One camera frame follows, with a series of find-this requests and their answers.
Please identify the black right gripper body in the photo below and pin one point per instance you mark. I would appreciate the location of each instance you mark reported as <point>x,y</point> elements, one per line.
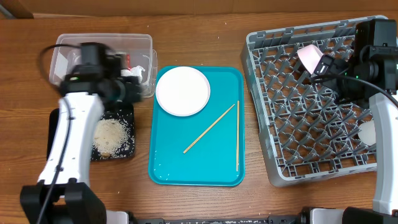
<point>333,66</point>

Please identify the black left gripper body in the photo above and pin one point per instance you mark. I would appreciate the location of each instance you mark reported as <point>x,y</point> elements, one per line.
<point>134,91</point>

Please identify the white napkin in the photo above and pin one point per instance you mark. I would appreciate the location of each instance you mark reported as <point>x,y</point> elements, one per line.
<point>133,72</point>

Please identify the pink bowl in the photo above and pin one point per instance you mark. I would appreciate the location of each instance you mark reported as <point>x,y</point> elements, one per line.
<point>310,57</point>

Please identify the large pink plate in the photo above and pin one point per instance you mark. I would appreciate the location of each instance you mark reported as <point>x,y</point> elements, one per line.
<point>183,91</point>

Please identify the white paper cup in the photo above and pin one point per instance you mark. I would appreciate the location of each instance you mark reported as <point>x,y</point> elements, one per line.
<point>367,133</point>

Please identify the wooden chopstick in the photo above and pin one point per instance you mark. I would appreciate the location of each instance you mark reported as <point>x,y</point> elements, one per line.
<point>237,135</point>
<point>208,129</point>

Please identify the teal serving tray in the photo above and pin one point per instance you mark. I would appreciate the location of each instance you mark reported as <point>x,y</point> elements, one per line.
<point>212,160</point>

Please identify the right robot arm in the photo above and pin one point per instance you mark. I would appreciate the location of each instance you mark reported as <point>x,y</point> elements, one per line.
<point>369,78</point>

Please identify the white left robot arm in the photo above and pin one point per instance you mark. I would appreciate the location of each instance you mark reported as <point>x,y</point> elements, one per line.
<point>62,193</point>

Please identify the black waste tray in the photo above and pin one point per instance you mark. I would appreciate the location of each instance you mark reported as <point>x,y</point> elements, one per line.
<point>126,114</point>

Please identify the grey dishwasher rack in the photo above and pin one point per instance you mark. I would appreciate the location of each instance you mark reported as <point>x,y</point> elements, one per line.
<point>305,135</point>

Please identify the clear plastic bin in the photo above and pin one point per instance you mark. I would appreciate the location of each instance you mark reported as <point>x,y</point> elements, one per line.
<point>138,46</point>

